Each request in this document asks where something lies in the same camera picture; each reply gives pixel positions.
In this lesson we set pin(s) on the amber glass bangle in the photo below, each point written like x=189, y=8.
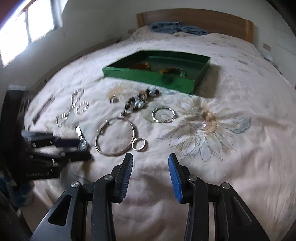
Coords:
x=141, y=66

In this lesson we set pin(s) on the green shallow tray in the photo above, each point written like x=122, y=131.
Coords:
x=195, y=66

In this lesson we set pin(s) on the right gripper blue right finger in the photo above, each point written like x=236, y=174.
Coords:
x=178, y=174

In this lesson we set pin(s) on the small item on nightstand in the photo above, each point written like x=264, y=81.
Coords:
x=269, y=58

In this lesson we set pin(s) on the wooden headboard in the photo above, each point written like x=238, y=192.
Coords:
x=212, y=21

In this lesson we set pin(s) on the blue folded blanket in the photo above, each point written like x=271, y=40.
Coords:
x=166, y=27

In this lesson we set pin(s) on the wall socket plate right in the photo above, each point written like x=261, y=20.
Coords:
x=267, y=47

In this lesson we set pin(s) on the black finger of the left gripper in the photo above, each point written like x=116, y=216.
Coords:
x=77, y=156

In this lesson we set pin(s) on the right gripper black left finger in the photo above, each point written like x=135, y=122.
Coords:
x=121, y=174

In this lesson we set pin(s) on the wide dark metal bangle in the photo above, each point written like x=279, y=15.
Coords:
x=174, y=71

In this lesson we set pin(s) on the twisted silver bangle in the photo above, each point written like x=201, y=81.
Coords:
x=163, y=114

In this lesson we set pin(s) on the thin silver bangle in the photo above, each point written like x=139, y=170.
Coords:
x=115, y=136

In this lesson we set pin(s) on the small silver hoop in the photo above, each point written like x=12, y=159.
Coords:
x=138, y=144

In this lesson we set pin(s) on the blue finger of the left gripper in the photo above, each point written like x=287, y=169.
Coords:
x=66, y=142

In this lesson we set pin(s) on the floral bed quilt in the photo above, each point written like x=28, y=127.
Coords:
x=238, y=128

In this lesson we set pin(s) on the window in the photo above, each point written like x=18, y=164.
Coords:
x=31, y=21

